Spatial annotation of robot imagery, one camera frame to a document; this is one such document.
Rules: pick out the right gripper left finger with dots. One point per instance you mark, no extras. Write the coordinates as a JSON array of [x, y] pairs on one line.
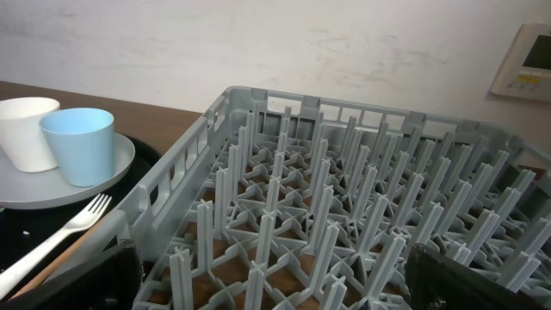
[[110, 280]]

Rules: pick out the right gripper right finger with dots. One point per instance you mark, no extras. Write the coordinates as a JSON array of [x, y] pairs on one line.
[[435, 281]]

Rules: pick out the white cup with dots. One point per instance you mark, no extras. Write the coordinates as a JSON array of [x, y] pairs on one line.
[[21, 137]]

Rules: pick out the grey dishwasher rack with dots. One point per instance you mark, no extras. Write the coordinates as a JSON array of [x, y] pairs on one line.
[[279, 197]]

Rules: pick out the white plastic fork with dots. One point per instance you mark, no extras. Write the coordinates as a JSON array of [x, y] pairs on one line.
[[84, 220]]

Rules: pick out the wooden chopstick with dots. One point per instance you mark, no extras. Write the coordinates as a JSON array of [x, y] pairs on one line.
[[45, 273]]

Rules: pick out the grey plate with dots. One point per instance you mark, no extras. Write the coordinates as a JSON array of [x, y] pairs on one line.
[[48, 189]]

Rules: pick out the light blue cup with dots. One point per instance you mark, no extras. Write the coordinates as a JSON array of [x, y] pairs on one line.
[[83, 143]]

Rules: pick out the white wall control panel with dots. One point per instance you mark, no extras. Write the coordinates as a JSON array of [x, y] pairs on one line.
[[525, 71]]

